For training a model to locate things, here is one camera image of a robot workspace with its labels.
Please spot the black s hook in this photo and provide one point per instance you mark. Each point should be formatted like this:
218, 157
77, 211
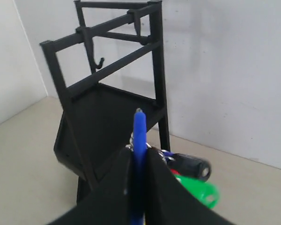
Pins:
89, 46
136, 20

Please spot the black S hook far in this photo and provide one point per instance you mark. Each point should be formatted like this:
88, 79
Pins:
136, 20

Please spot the black two-tier metal rack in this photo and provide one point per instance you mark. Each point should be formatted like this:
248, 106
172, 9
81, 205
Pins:
97, 119

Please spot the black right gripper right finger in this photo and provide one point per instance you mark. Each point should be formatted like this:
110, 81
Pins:
167, 202

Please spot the bunch of colourful key tags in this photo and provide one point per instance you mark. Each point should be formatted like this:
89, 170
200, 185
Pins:
192, 172

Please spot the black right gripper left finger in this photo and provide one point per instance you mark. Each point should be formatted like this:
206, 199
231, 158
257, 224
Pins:
110, 202

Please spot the black S hook near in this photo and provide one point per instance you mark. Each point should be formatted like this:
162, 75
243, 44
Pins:
89, 46

